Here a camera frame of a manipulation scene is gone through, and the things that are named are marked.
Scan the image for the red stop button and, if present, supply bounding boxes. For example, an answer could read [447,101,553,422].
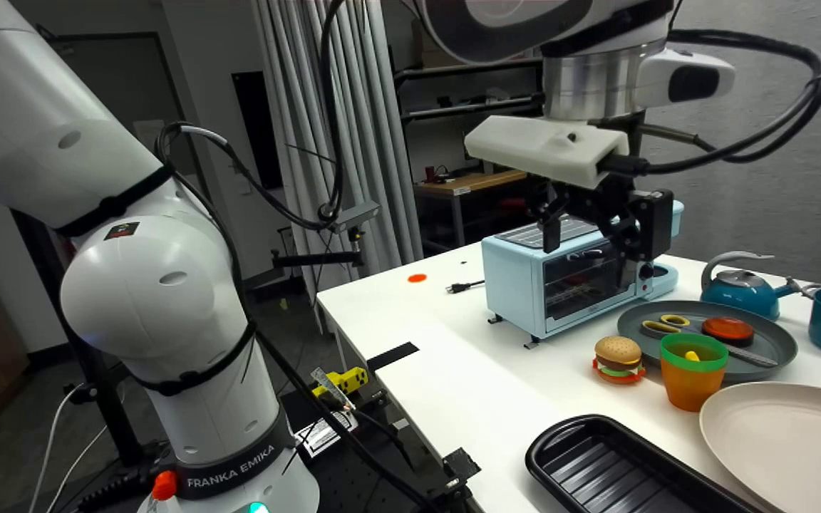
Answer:
[151,470,179,502]

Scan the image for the white cable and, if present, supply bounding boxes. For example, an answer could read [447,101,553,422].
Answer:
[28,383,109,513]

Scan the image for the light blue toaster oven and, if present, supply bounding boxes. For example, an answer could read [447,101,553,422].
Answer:
[481,200,686,350]

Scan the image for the camera on mount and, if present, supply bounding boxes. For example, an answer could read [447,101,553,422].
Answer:
[271,200,382,271]

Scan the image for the grey plate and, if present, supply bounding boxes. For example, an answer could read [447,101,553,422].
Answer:
[616,300,799,384]

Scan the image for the teal kettle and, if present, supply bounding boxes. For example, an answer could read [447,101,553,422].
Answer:
[700,251,821,322]

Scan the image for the scissors with yellow grey handles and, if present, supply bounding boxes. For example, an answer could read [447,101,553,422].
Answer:
[639,313,780,369]

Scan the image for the orange cup with green rim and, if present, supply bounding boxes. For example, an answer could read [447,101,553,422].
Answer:
[659,332,730,413]

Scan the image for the white curtain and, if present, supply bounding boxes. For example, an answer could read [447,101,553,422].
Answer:
[252,0,424,304]

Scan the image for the toaster oven door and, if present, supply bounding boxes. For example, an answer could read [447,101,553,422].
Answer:
[537,242,644,333]

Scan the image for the wooden table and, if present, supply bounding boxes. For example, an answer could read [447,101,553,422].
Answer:
[413,169,530,252]

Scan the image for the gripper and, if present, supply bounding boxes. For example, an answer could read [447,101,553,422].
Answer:
[525,174,675,283]

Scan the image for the black ribbed tray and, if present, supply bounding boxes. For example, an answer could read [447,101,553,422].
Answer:
[524,414,765,513]

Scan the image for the toy burger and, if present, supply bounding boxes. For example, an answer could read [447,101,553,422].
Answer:
[592,335,647,386]

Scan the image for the beige plate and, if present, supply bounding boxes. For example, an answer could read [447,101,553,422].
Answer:
[698,381,821,513]

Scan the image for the black clamp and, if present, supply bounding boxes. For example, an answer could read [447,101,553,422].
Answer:
[442,447,483,501]

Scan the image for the black shelf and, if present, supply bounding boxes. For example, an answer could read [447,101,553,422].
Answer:
[392,56,548,259]

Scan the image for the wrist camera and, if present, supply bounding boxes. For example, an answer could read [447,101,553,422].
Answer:
[464,115,631,190]

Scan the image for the red round lid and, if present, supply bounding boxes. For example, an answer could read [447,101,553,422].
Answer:
[701,316,755,348]

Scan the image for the black tape strip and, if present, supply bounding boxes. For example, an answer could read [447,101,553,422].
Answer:
[366,341,420,372]

